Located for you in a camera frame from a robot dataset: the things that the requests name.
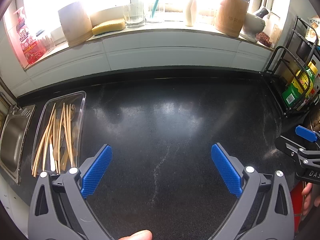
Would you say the brown wooden spoon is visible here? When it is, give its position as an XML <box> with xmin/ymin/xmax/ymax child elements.
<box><xmin>60</xmin><ymin>139</ymin><xmax>69</xmax><ymax>173</ymax></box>

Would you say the white handled orange spoon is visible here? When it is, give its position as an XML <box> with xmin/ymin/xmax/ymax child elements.
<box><xmin>49</xmin><ymin>143</ymin><xmax>56</xmax><ymax>172</ymax></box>

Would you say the bamboo chopstick six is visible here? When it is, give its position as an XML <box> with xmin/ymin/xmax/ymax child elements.
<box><xmin>53</xmin><ymin>118</ymin><xmax>59</xmax><ymax>173</ymax></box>

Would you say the bamboo chopstick four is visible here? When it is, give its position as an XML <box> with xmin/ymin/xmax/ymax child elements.
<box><xmin>68</xmin><ymin>104</ymin><xmax>74</xmax><ymax>167</ymax></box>

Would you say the bamboo chopstick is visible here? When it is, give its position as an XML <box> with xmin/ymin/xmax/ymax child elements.
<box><xmin>31</xmin><ymin>104</ymin><xmax>55</xmax><ymax>177</ymax></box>

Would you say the bamboo chopstick one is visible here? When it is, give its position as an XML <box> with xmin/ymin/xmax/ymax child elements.
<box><xmin>63</xmin><ymin>104</ymin><xmax>71</xmax><ymax>163</ymax></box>

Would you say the translucent amber plastic spoon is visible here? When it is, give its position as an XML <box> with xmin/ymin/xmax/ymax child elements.
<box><xmin>71</xmin><ymin>125</ymin><xmax>79</xmax><ymax>166</ymax></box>

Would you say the bamboo chopstick five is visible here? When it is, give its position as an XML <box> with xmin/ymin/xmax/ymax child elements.
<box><xmin>32</xmin><ymin>126</ymin><xmax>49</xmax><ymax>177</ymax></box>

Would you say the bamboo chopstick two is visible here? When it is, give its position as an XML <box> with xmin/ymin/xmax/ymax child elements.
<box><xmin>57</xmin><ymin>103</ymin><xmax>65</xmax><ymax>174</ymax></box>

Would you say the person right hand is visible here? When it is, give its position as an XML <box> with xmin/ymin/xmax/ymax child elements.
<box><xmin>302</xmin><ymin>183</ymin><xmax>320</xmax><ymax>216</ymax></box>

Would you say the person left hand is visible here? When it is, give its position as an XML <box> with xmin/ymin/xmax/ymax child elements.
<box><xmin>119</xmin><ymin>230</ymin><xmax>152</xmax><ymax>240</ymax></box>

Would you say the green box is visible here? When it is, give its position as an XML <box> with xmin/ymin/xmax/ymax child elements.
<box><xmin>282</xmin><ymin>65</ymin><xmax>318</xmax><ymax>107</ymax></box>

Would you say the clear plastic tray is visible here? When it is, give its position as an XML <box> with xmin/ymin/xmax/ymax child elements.
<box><xmin>31</xmin><ymin>91</ymin><xmax>86</xmax><ymax>177</ymax></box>

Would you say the stainless steel sink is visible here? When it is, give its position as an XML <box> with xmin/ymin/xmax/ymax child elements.
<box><xmin>1</xmin><ymin>105</ymin><xmax>36</xmax><ymax>184</ymax></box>

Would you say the white ceramic mortar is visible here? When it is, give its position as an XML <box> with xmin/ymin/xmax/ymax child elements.
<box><xmin>240</xmin><ymin>6</ymin><xmax>269</xmax><ymax>43</ymax></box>

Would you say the red detergent bottle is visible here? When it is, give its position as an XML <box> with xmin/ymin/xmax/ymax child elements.
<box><xmin>14</xmin><ymin>7</ymin><xmax>46</xmax><ymax>65</ymax></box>

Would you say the small glass jar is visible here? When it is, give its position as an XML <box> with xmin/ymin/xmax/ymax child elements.
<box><xmin>36</xmin><ymin>30</ymin><xmax>55</xmax><ymax>53</ymax></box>

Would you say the right bamboo utensil holder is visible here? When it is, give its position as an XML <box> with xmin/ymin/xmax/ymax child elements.
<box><xmin>215</xmin><ymin>0</ymin><xmax>248</xmax><ymax>37</ymax></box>

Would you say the bamboo utensil holder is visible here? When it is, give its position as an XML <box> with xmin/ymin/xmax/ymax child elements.
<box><xmin>215</xmin><ymin>0</ymin><xmax>248</xmax><ymax>37</ymax></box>
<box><xmin>58</xmin><ymin>2</ymin><xmax>93</xmax><ymax>47</ymax></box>

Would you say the left bamboo utensil holder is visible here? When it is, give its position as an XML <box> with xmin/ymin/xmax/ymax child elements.
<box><xmin>58</xmin><ymin>2</ymin><xmax>93</xmax><ymax>47</ymax></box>

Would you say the yellow sponge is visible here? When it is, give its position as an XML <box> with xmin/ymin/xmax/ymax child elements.
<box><xmin>92</xmin><ymin>18</ymin><xmax>125</xmax><ymax>36</ymax></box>

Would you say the clear glass pitcher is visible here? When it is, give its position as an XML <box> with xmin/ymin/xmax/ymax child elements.
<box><xmin>123</xmin><ymin>0</ymin><xmax>145</xmax><ymax>29</ymax></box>

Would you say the teal toothbrush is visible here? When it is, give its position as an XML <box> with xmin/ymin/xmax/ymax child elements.
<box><xmin>151</xmin><ymin>0</ymin><xmax>165</xmax><ymax>21</ymax></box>

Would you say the black wire rack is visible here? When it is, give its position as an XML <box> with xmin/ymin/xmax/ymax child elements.
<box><xmin>261</xmin><ymin>15</ymin><xmax>319</xmax><ymax>116</ymax></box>

